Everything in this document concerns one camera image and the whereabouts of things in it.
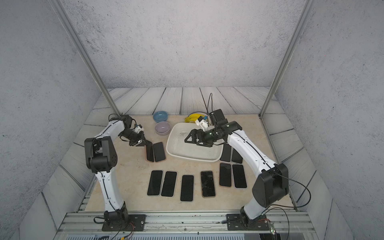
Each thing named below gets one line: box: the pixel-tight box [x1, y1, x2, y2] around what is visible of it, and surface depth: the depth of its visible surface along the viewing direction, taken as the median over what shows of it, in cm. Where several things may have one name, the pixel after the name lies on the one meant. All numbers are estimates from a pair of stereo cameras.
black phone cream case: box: [219, 162, 232, 188], surface depth 90 cm
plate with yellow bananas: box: [184, 111, 208, 123], surface depth 117 cm
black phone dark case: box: [180, 175, 194, 202], surface depth 86 cm
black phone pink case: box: [200, 170, 216, 199], surface depth 87 cm
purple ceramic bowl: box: [154, 121, 171, 136], surface depth 110 cm
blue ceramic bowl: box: [153, 110, 169, 123], surface depth 121 cm
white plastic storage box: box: [166, 122, 225, 162], surface depth 101 cm
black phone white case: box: [160, 171, 178, 198], surface depth 86 cm
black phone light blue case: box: [146, 170, 164, 197], surface depth 89 cm
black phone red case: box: [153, 142, 166, 162], surface depth 101 cm
